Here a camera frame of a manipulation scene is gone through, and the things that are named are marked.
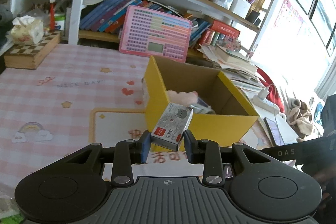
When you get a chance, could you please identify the staples box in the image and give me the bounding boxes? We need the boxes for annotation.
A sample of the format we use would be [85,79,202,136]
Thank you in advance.
[151,103,193,151]

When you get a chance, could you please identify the pink plush toy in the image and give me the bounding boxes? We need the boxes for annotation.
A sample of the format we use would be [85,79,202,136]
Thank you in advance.
[166,90,198,106]

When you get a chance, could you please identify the clear tape roll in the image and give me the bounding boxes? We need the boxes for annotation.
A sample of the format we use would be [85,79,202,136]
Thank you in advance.
[190,103,215,114]

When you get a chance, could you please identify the smartphone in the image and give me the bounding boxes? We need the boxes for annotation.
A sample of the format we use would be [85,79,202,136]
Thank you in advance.
[264,117,285,146]

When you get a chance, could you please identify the yellow cardboard box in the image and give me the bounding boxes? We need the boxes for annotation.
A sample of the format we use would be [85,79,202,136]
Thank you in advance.
[142,56,259,147]

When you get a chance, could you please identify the red bag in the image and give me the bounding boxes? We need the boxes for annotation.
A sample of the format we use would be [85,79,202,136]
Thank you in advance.
[257,67,285,113]

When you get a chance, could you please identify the stack of papers and books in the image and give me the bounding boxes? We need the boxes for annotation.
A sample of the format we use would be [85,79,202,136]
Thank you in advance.
[198,44,265,93]

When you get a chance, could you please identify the red books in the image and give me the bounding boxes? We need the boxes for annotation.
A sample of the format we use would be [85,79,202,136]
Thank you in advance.
[197,20,240,46]

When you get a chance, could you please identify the pink learning tablet board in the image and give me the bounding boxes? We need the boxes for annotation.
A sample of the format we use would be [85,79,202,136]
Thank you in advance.
[119,5,192,63]

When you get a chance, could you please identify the row of blue books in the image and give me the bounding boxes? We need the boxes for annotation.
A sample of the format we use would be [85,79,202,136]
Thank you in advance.
[79,0,170,32]

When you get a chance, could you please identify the wooden chess box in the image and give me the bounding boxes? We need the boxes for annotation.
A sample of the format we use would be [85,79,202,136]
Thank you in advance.
[4,31,63,70]

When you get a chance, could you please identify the tissue pack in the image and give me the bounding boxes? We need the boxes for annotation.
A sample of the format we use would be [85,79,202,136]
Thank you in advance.
[9,15,45,45]

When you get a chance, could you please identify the red pen toy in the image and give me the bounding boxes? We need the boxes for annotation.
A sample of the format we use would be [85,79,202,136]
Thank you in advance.
[49,0,56,32]

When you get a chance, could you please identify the white charging cable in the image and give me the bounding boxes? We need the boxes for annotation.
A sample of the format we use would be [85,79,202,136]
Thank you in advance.
[260,83,284,125]

